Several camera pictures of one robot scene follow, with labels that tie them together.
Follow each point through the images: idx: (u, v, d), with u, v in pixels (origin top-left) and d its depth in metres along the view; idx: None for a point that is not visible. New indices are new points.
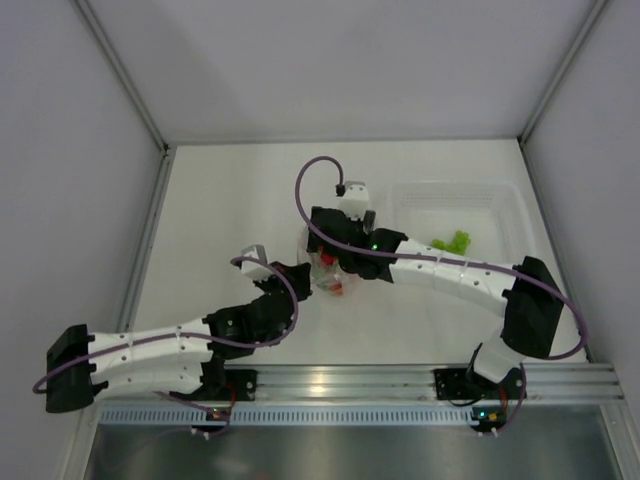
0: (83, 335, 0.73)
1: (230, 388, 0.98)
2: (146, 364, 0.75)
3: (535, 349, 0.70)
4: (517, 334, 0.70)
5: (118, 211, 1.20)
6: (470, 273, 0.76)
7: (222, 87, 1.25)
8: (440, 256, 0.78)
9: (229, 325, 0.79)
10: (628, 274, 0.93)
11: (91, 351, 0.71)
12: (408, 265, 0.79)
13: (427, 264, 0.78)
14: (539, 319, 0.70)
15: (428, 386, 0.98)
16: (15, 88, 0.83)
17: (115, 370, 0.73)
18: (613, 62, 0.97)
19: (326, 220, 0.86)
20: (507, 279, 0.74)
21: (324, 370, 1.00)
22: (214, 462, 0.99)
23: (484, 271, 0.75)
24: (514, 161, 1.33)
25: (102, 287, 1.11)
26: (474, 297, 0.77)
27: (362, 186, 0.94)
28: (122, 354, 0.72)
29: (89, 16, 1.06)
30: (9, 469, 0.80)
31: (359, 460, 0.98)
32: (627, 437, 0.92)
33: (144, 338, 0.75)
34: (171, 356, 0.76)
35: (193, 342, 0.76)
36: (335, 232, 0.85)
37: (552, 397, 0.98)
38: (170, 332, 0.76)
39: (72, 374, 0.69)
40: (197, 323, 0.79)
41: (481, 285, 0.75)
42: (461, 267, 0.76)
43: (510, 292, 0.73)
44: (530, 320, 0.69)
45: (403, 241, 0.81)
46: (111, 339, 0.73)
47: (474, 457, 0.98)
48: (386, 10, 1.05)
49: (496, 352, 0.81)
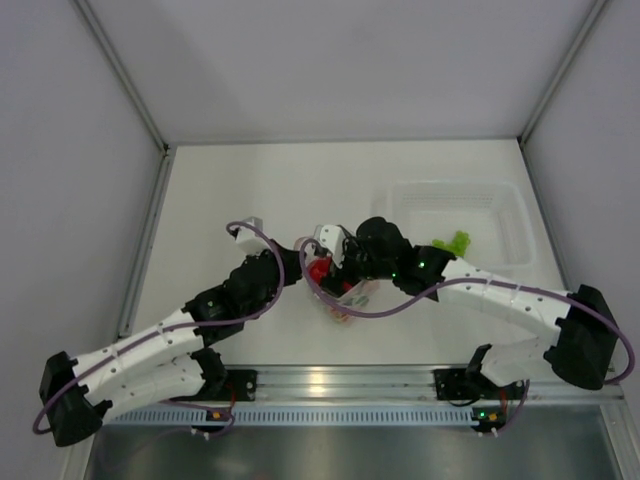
0: (65, 360, 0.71)
1: (230, 389, 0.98)
2: (138, 369, 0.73)
3: (588, 380, 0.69)
4: (568, 364, 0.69)
5: (118, 211, 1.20)
6: (521, 298, 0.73)
7: (222, 87, 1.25)
8: (490, 278, 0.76)
9: (212, 305, 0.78)
10: (630, 275, 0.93)
11: (78, 374, 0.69)
12: (456, 286, 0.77)
13: (478, 286, 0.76)
14: (594, 350, 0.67)
15: (428, 386, 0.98)
16: (14, 88, 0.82)
17: (110, 384, 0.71)
18: (613, 64, 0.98)
19: (379, 231, 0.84)
20: (562, 306, 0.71)
21: (324, 370, 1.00)
22: (215, 462, 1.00)
23: (536, 296, 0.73)
24: (514, 161, 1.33)
25: (103, 288, 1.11)
26: (524, 322, 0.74)
27: (323, 228, 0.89)
28: (110, 367, 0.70)
29: (88, 16, 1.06)
30: (11, 472, 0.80)
31: (359, 460, 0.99)
32: (627, 437, 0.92)
33: (127, 345, 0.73)
34: (162, 354, 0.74)
35: (179, 333, 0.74)
36: (386, 245, 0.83)
37: (553, 397, 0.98)
38: (151, 331, 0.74)
39: (67, 400, 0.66)
40: (178, 314, 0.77)
41: (533, 312, 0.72)
42: (512, 291, 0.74)
43: (564, 320, 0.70)
44: (586, 355, 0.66)
45: (452, 261, 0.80)
46: (94, 358, 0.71)
47: (473, 457, 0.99)
48: (387, 11, 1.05)
49: (516, 362, 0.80)
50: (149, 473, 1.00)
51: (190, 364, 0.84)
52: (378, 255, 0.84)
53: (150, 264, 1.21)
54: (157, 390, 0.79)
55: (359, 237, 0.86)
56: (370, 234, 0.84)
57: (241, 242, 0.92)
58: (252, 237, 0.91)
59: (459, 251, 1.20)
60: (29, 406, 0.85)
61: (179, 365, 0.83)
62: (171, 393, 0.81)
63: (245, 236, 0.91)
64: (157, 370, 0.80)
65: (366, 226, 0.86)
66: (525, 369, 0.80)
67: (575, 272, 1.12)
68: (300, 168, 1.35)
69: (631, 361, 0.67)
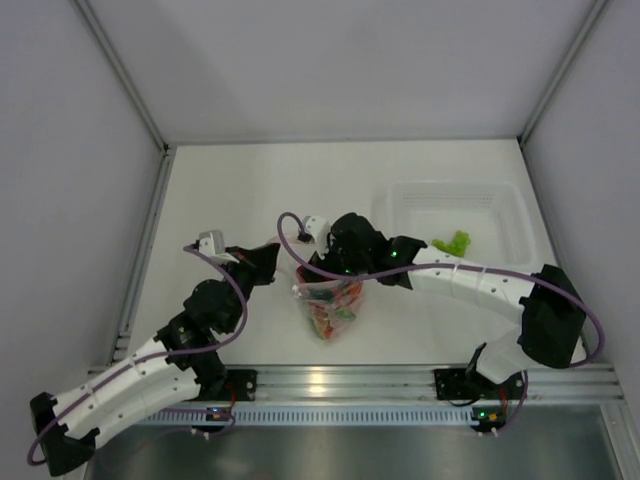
0: (44, 401, 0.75)
1: (230, 389, 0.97)
2: (116, 401, 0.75)
3: (556, 360, 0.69)
4: (534, 342, 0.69)
5: (118, 211, 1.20)
6: (488, 281, 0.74)
7: (221, 86, 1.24)
8: (458, 263, 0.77)
9: (182, 332, 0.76)
10: (630, 275, 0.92)
11: (58, 414, 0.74)
12: (426, 272, 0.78)
13: (446, 272, 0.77)
14: (560, 330, 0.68)
15: (428, 386, 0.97)
16: (14, 87, 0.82)
17: (91, 418, 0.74)
18: (613, 63, 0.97)
19: (349, 224, 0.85)
20: (525, 286, 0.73)
21: (323, 370, 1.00)
22: (215, 461, 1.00)
23: (501, 278, 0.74)
24: (514, 161, 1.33)
25: (102, 289, 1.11)
26: (492, 304, 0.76)
27: (310, 217, 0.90)
28: (87, 403, 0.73)
29: (88, 15, 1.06)
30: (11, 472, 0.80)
31: (359, 460, 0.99)
32: (627, 437, 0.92)
33: (102, 381, 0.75)
34: (138, 385, 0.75)
35: (151, 364, 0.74)
36: (358, 238, 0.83)
37: (552, 396, 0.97)
38: (125, 364, 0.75)
39: (51, 442, 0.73)
40: (150, 344, 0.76)
41: (499, 293, 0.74)
42: (479, 274, 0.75)
43: (526, 300, 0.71)
44: (547, 329, 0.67)
45: (422, 248, 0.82)
46: (73, 395, 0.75)
47: (473, 457, 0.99)
48: (387, 11, 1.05)
49: (503, 354, 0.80)
50: (149, 474, 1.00)
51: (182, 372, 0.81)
52: (352, 248, 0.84)
53: (150, 264, 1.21)
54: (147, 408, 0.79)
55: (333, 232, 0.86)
56: (341, 229, 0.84)
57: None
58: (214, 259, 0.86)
59: (458, 250, 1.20)
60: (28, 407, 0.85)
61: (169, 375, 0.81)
62: (167, 403, 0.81)
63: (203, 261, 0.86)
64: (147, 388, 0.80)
65: (339, 222, 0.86)
66: (515, 362, 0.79)
67: (576, 272, 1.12)
68: (300, 168, 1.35)
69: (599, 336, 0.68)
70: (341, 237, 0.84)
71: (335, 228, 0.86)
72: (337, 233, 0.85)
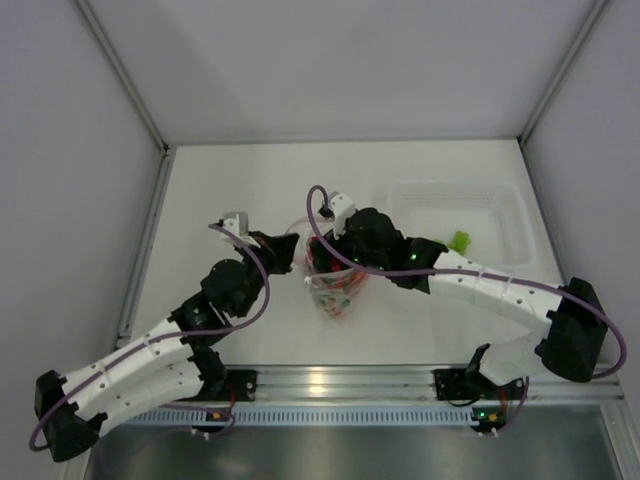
0: (52, 379, 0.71)
1: (230, 389, 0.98)
2: (128, 382, 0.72)
3: (576, 374, 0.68)
4: (558, 356, 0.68)
5: (118, 211, 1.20)
6: (512, 291, 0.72)
7: (222, 87, 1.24)
8: (482, 270, 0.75)
9: (197, 312, 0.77)
10: (630, 275, 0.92)
11: (67, 392, 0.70)
12: (448, 277, 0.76)
13: (468, 278, 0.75)
14: (584, 344, 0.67)
15: (428, 386, 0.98)
16: (14, 87, 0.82)
17: (101, 399, 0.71)
18: (613, 63, 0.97)
19: (370, 222, 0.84)
20: (553, 299, 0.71)
21: (324, 370, 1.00)
22: (216, 462, 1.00)
23: (527, 290, 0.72)
24: (514, 161, 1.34)
25: (102, 289, 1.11)
26: (515, 315, 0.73)
27: (340, 195, 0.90)
28: (99, 382, 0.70)
29: (88, 15, 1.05)
30: (10, 473, 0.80)
31: (359, 460, 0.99)
32: (627, 437, 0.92)
33: (114, 360, 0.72)
34: (151, 366, 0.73)
35: (167, 344, 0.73)
36: (378, 235, 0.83)
37: (552, 397, 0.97)
38: (138, 344, 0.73)
39: (57, 420, 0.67)
40: (164, 324, 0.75)
41: (524, 305, 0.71)
42: (505, 283, 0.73)
43: (555, 313, 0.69)
44: (576, 346, 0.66)
45: (444, 253, 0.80)
46: (82, 374, 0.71)
47: (473, 457, 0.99)
48: (387, 11, 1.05)
49: (510, 359, 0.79)
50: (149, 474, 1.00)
51: (187, 367, 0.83)
52: (370, 245, 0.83)
53: (150, 264, 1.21)
54: (154, 397, 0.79)
55: (351, 226, 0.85)
56: (362, 225, 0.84)
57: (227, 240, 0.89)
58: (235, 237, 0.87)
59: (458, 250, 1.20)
60: (27, 407, 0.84)
61: (175, 369, 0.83)
62: (170, 397, 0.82)
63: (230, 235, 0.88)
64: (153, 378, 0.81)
65: (358, 217, 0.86)
66: (518, 364, 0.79)
67: (576, 272, 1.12)
68: (300, 167, 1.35)
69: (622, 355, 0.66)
70: (359, 231, 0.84)
71: (353, 222, 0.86)
72: (356, 227, 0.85)
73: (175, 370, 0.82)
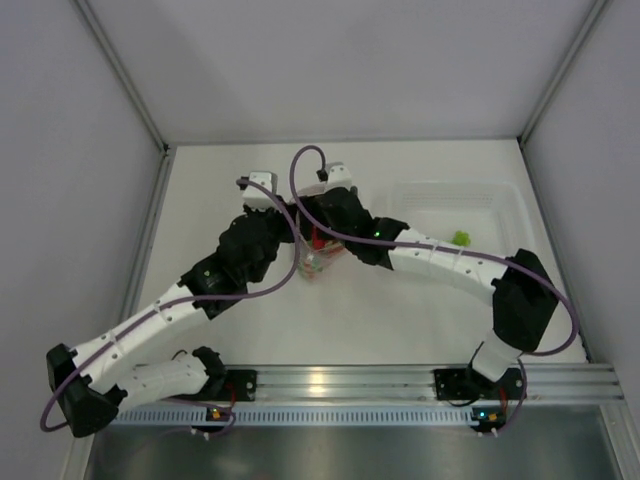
0: (64, 351, 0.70)
1: (230, 389, 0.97)
2: (140, 351, 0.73)
3: (524, 343, 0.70)
4: (507, 326, 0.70)
5: (118, 210, 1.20)
6: (462, 262, 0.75)
7: (221, 86, 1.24)
8: (436, 245, 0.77)
9: (209, 275, 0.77)
10: (630, 275, 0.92)
11: (79, 364, 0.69)
12: (406, 252, 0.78)
13: (423, 251, 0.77)
14: (529, 312, 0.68)
15: (428, 386, 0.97)
16: (14, 88, 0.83)
17: (114, 370, 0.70)
18: (613, 63, 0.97)
19: (339, 200, 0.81)
20: (499, 268, 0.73)
21: (324, 370, 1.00)
22: (216, 462, 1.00)
23: (476, 260, 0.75)
24: (514, 161, 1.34)
25: (101, 288, 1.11)
26: (466, 285, 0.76)
27: (341, 165, 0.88)
28: (111, 353, 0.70)
29: (88, 16, 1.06)
30: (9, 473, 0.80)
31: (359, 460, 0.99)
32: (627, 437, 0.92)
33: (125, 329, 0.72)
34: (164, 332, 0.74)
35: (177, 309, 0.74)
36: (346, 214, 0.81)
37: (552, 397, 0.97)
38: (149, 311, 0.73)
39: (71, 391, 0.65)
40: (173, 290, 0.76)
41: (473, 274, 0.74)
42: (455, 255, 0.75)
43: (499, 280, 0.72)
44: (517, 310, 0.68)
45: (404, 230, 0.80)
46: (94, 346, 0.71)
47: (474, 457, 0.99)
48: (388, 11, 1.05)
49: (493, 349, 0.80)
50: (149, 473, 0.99)
51: (193, 360, 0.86)
52: (338, 224, 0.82)
53: (150, 264, 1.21)
54: (166, 382, 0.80)
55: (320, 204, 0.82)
56: (331, 203, 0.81)
57: (248, 198, 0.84)
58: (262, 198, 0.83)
59: None
60: (26, 407, 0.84)
61: (183, 361, 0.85)
62: (175, 388, 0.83)
63: (256, 192, 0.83)
64: (164, 366, 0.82)
65: (329, 193, 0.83)
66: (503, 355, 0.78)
67: (575, 271, 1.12)
68: (300, 167, 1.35)
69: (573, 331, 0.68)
70: (328, 208, 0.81)
71: (324, 196, 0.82)
72: (326, 203, 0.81)
73: (184, 362, 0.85)
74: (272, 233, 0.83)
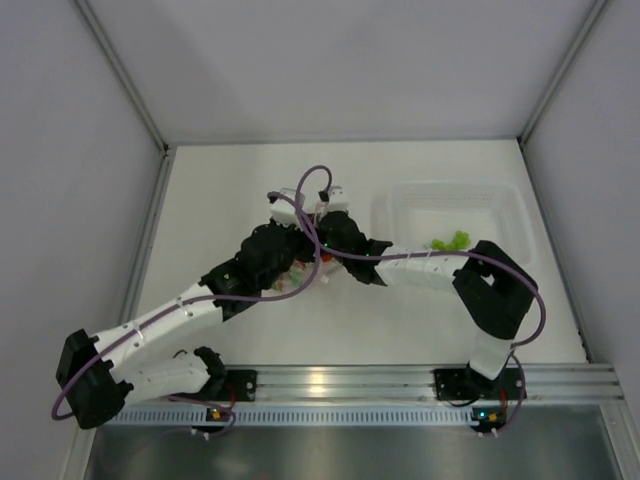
0: (85, 337, 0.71)
1: (230, 388, 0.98)
2: (159, 343, 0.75)
3: (500, 329, 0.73)
4: (483, 314, 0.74)
5: (119, 210, 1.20)
6: (430, 262, 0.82)
7: (222, 87, 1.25)
8: (409, 253, 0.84)
9: (228, 278, 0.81)
10: (630, 275, 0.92)
11: (101, 350, 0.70)
12: (389, 264, 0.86)
13: (400, 261, 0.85)
14: (496, 298, 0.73)
15: (428, 386, 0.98)
16: (14, 88, 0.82)
17: (133, 359, 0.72)
18: (613, 63, 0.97)
19: (338, 225, 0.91)
20: (460, 260, 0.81)
21: (324, 370, 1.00)
22: (215, 462, 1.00)
23: (442, 258, 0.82)
24: (514, 161, 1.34)
25: (101, 287, 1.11)
26: (438, 282, 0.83)
27: (342, 189, 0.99)
28: (134, 341, 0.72)
29: (89, 16, 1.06)
30: (9, 472, 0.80)
31: (359, 461, 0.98)
32: (627, 436, 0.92)
33: (147, 320, 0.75)
34: (183, 327, 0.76)
35: (199, 305, 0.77)
36: (345, 238, 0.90)
37: (552, 397, 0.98)
38: (172, 305, 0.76)
39: (91, 376, 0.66)
40: (195, 288, 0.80)
41: (440, 270, 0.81)
42: (424, 258, 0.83)
43: (459, 270, 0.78)
44: (479, 295, 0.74)
45: (389, 248, 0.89)
46: (115, 334, 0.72)
47: (474, 457, 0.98)
48: (388, 11, 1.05)
49: (485, 344, 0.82)
50: (148, 474, 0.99)
51: (196, 359, 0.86)
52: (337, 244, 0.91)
53: (150, 264, 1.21)
54: (169, 379, 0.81)
55: (321, 226, 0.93)
56: (331, 227, 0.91)
57: (275, 211, 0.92)
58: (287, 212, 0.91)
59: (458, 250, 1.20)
60: (26, 407, 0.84)
61: (186, 359, 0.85)
62: (178, 385, 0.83)
63: (282, 207, 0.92)
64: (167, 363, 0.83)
65: (329, 217, 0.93)
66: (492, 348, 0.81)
67: (575, 272, 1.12)
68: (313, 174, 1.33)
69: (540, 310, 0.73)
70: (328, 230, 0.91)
71: (326, 219, 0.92)
72: (327, 225, 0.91)
73: (187, 359, 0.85)
74: (290, 247, 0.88)
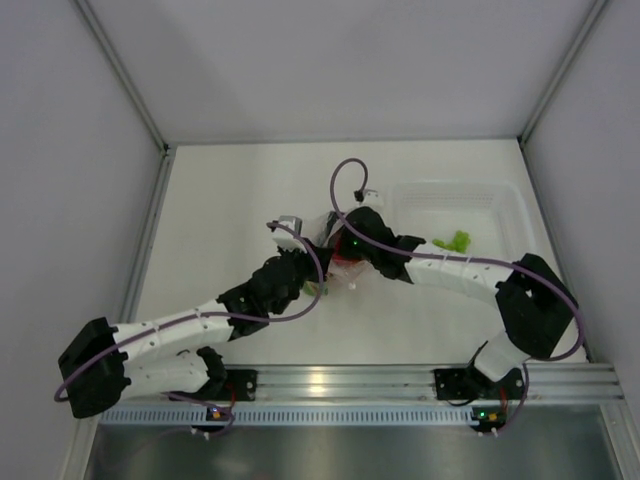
0: (105, 325, 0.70)
1: (230, 388, 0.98)
2: (172, 347, 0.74)
3: (536, 347, 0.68)
4: (519, 329, 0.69)
5: (119, 209, 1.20)
6: (470, 268, 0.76)
7: (222, 86, 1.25)
8: (446, 255, 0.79)
9: (243, 301, 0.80)
10: (630, 274, 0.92)
11: (118, 341, 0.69)
12: (420, 263, 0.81)
13: (434, 262, 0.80)
14: (536, 314, 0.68)
15: (428, 386, 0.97)
16: (13, 88, 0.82)
17: (145, 356, 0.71)
18: (614, 63, 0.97)
19: (362, 216, 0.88)
20: (504, 271, 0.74)
21: (324, 370, 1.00)
22: (215, 462, 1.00)
23: (484, 266, 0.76)
24: (514, 160, 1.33)
25: (101, 286, 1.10)
26: (474, 290, 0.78)
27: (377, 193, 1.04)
28: (150, 339, 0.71)
29: (89, 15, 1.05)
30: (9, 470, 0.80)
31: (359, 460, 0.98)
32: (627, 436, 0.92)
33: (167, 322, 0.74)
34: (196, 337, 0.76)
35: (214, 320, 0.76)
36: (369, 230, 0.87)
37: (552, 397, 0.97)
38: (190, 314, 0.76)
39: (104, 365, 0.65)
40: (212, 303, 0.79)
41: (479, 279, 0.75)
42: (463, 263, 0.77)
43: (503, 283, 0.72)
44: (521, 311, 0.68)
45: (420, 244, 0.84)
46: (133, 328, 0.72)
47: (474, 457, 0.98)
48: (387, 11, 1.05)
49: (500, 351, 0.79)
50: (148, 473, 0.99)
51: (197, 359, 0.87)
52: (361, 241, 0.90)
53: (151, 264, 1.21)
54: (169, 377, 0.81)
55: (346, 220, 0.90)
56: (354, 220, 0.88)
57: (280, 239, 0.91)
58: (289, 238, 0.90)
59: (459, 249, 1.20)
60: (27, 405, 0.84)
61: (187, 359, 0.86)
62: (177, 384, 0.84)
63: (284, 235, 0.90)
64: (169, 360, 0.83)
65: (354, 212, 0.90)
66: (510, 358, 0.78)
67: (575, 271, 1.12)
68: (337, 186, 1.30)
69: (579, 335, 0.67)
70: (351, 223, 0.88)
71: (350, 214, 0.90)
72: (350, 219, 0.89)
73: (189, 360, 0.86)
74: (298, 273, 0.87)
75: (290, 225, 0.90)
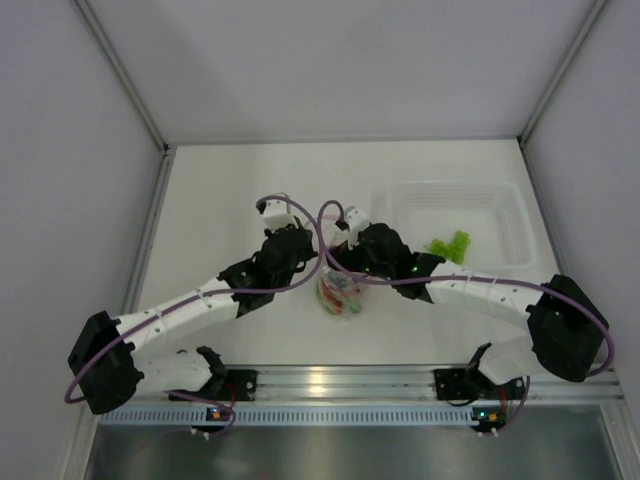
0: (107, 319, 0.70)
1: (230, 388, 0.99)
2: (179, 331, 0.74)
3: (568, 371, 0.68)
4: (550, 353, 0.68)
5: (118, 209, 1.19)
6: (496, 290, 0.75)
7: (222, 87, 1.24)
8: (470, 274, 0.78)
9: (245, 275, 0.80)
10: (630, 275, 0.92)
11: (123, 332, 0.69)
12: (441, 284, 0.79)
13: (457, 282, 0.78)
14: (569, 339, 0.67)
15: (428, 386, 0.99)
16: (13, 89, 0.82)
17: (153, 343, 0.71)
18: (613, 64, 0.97)
19: (381, 236, 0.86)
20: (532, 294, 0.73)
21: (323, 370, 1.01)
22: (215, 462, 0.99)
23: (511, 288, 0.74)
24: (513, 161, 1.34)
25: (101, 286, 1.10)
26: (501, 313, 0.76)
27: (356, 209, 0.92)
28: (155, 326, 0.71)
29: (88, 16, 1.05)
30: (9, 471, 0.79)
31: (359, 460, 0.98)
32: (627, 437, 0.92)
33: (170, 305, 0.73)
34: (200, 318, 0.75)
35: (218, 298, 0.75)
36: (387, 251, 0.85)
37: (552, 397, 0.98)
38: (191, 295, 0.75)
39: (113, 356, 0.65)
40: (213, 281, 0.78)
41: (508, 302, 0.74)
42: (489, 285, 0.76)
43: (534, 307, 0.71)
44: (555, 337, 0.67)
45: (440, 264, 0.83)
46: (138, 317, 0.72)
47: (475, 457, 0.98)
48: (387, 12, 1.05)
49: (507, 355, 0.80)
50: (149, 473, 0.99)
51: (200, 356, 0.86)
52: (379, 258, 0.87)
53: (150, 264, 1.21)
54: (175, 373, 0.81)
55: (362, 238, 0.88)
56: (373, 240, 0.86)
57: (267, 216, 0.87)
58: (282, 211, 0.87)
59: (458, 250, 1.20)
60: (27, 405, 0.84)
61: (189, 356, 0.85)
62: (181, 382, 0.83)
63: (273, 212, 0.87)
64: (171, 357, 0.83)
65: (368, 229, 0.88)
66: (517, 363, 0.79)
67: (574, 271, 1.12)
68: (336, 186, 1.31)
69: (609, 358, 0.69)
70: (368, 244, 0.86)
71: (367, 232, 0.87)
72: (367, 238, 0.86)
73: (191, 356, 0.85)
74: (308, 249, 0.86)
75: (281, 199, 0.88)
